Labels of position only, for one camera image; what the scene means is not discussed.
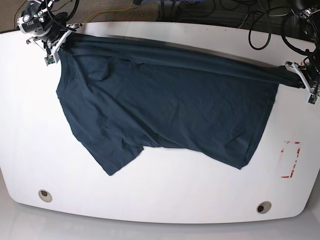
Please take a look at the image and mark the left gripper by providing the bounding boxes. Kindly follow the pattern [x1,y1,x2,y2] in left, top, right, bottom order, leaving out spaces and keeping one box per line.
[304,62,320,88]

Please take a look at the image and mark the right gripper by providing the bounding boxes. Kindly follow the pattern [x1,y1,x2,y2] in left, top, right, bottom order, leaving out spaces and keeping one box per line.
[37,24,67,49]

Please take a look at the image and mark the dark teal t-shirt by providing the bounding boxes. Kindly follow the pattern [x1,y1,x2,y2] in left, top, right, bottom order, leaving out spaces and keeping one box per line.
[56,33,303,175]

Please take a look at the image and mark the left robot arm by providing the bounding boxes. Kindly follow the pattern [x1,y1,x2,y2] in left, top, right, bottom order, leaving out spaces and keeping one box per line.
[280,0,320,90]

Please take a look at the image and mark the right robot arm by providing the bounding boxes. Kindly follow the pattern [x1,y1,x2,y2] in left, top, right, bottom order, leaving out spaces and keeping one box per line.
[16,0,68,50]

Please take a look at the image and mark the red tape rectangle marking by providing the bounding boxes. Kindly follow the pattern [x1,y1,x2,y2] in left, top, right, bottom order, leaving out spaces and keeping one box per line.
[277,141,301,179]

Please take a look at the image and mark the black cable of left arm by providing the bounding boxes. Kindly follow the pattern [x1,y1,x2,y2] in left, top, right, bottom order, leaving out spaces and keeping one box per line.
[219,0,320,58]

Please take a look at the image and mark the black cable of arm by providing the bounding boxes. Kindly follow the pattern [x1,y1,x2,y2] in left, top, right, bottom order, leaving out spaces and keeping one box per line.
[44,0,81,32]
[219,0,320,58]

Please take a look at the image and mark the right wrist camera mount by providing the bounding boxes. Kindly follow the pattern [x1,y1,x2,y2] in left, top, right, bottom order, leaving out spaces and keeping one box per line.
[26,22,83,67]

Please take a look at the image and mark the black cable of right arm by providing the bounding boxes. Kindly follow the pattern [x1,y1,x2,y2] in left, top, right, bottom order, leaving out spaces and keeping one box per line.
[44,0,81,32]

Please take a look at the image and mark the yellow cable on floor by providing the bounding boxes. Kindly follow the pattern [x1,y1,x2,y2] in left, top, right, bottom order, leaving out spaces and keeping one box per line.
[85,0,141,23]

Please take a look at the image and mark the right table cable grommet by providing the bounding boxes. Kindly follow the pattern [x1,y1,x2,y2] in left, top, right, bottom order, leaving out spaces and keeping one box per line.
[256,201,272,214]

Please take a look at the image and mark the table cable grommet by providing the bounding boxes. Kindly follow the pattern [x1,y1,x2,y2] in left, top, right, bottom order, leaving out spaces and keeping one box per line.
[38,189,53,203]
[256,201,272,214]

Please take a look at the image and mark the left table cable grommet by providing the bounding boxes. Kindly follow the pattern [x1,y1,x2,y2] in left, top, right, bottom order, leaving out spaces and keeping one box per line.
[38,189,53,203]

